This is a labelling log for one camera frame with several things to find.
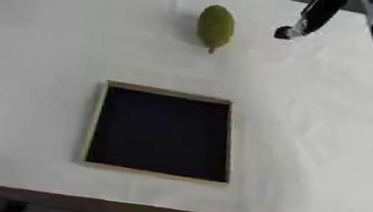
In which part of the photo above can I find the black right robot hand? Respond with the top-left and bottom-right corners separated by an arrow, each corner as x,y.
272,0 -> 351,48

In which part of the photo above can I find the tan box with black inside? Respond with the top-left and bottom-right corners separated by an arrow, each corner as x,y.
77,77 -> 243,186

